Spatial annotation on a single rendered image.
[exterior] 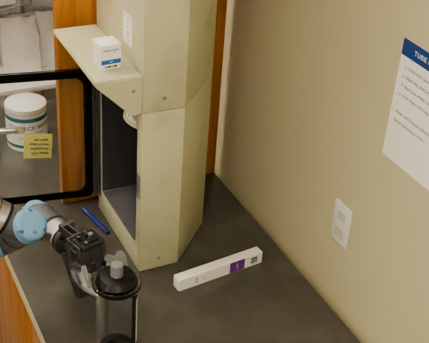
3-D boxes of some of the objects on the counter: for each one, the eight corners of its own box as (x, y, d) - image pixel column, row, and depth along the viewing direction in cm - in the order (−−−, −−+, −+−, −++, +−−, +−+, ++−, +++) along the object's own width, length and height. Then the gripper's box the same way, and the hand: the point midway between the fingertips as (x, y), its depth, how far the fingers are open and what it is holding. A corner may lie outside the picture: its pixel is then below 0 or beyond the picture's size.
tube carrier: (149, 354, 197) (151, 282, 186) (110, 376, 191) (110, 302, 180) (122, 329, 204) (122, 258, 193) (84, 348, 198) (82, 276, 187)
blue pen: (84, 209, 247) (84, 206, 246) (109, 233, 238) (109, 231, 237) (82, 210, 246) (81, 207, 246) (106, 235, 237) (106, 232, 237)
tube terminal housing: (176, 189, 259) (188, -62, 217) (224, 251, 234) (248, -19, 193) (98, 206, 249) (94, -54, 208) (139, 272, 224) (145, -8, 183)
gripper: (34, 233, 193) (86, 276, 179) (92, 209, 202) (146, 249, 188) (37, 264, 197) (88, 308, 184) (94, 239, 206) (146, 280, 193)
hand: (115, 287), depth 188 cm, fingers closed on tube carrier, 9 cm apart
